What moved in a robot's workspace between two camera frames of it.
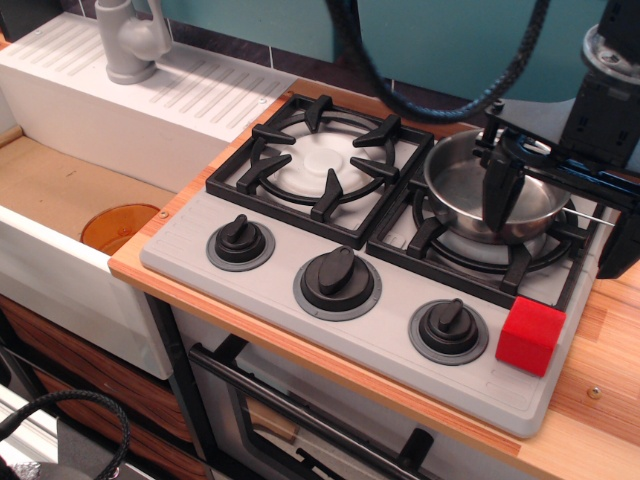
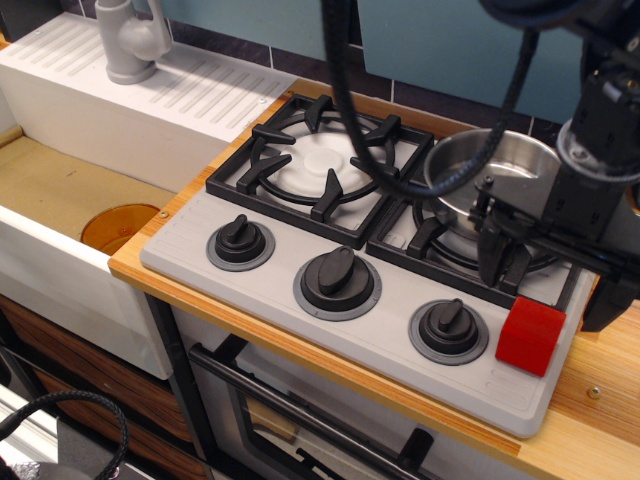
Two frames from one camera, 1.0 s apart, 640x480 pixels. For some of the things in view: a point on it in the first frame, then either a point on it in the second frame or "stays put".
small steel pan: [454, 177] stays put
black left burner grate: [339, 167] stays put
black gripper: [590, 143] → [566, 214]
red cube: [530, 336] stays put
